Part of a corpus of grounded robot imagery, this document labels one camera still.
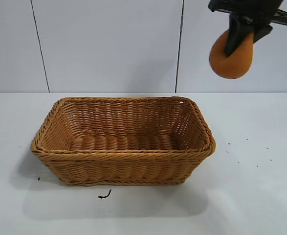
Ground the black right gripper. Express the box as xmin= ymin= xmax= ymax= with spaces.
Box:
xmin=208 ymin=0 xmax=287 ymax=58

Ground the knobbly orange fruit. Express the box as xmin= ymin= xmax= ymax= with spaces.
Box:
xmin=209 ymin=30 xmax=254 ymax=80

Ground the brown woven wicker basket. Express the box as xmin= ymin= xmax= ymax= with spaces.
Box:
xmin=30 ymin=96 xmax=217 ymax=187

